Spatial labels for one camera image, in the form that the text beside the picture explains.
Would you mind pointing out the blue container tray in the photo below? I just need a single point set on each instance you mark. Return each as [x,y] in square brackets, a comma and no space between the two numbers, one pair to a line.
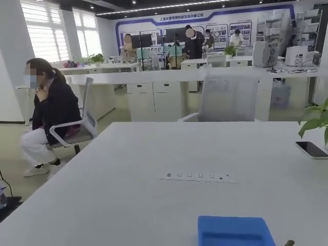
[230,225]

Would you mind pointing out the green leafy plant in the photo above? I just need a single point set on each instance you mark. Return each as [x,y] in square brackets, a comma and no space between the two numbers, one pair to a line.
[311,124]

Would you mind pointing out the black smartphone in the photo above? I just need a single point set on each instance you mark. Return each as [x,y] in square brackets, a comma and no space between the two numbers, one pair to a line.
[311,149]

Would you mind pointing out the black monitor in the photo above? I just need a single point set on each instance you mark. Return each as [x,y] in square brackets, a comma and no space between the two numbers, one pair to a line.
[141,40]

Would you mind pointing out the white box device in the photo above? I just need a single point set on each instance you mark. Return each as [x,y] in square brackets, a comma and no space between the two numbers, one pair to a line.
[299,56]

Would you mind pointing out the white table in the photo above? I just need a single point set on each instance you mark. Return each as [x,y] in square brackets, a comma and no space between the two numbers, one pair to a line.
[115,200]

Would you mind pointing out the white storage shelf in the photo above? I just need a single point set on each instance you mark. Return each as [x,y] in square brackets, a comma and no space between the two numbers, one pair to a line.
[307,25]

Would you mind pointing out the long white desk row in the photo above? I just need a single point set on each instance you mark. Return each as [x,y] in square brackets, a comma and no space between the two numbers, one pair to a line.
[164,77]

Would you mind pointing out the grey mesh office chair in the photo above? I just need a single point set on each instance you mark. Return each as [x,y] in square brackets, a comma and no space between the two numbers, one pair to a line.
[88,120]
[230,100]

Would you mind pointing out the white built-in power strip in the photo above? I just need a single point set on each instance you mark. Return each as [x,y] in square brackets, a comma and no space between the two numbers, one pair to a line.
[179,176]

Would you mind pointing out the small green potted plant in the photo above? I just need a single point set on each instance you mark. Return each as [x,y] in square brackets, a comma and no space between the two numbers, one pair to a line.
[97,59]
[230,50]

